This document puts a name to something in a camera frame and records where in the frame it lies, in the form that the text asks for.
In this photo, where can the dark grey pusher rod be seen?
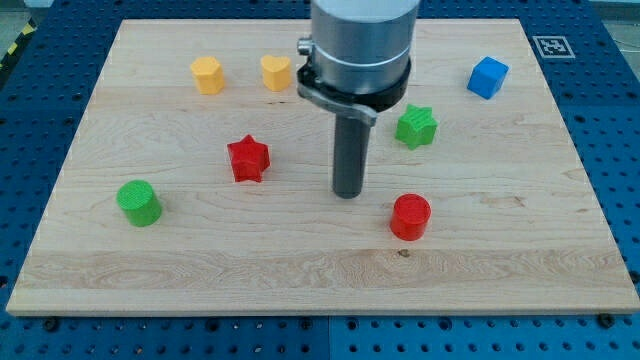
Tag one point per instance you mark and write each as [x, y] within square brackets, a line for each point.
[351, 139]

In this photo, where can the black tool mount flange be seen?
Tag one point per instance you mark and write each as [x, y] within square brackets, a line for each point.
[361, 107]

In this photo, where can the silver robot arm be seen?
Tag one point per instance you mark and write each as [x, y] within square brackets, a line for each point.
[357, 66]

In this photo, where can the green star block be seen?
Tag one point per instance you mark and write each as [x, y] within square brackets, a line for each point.
[416, 126]

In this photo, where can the red star block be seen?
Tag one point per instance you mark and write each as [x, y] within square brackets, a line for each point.
[249, 159]

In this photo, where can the wooden board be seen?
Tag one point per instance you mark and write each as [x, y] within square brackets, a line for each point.
[515, 226]

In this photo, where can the yellow heart block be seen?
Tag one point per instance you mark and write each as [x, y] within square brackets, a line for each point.
[276, 72]

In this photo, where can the red cylinder block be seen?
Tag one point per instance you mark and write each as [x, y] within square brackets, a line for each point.
[410, 216]

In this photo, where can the blue cube block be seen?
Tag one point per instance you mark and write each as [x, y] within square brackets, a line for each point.
[487, 77]

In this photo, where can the yellow pentagon block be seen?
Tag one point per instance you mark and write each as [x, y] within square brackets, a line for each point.
[208, 75]

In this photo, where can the fiducial marker tag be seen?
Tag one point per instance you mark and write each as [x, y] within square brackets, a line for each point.
[553, 47]

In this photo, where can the green cylinder block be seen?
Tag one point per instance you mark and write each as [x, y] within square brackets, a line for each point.
[139, 203]

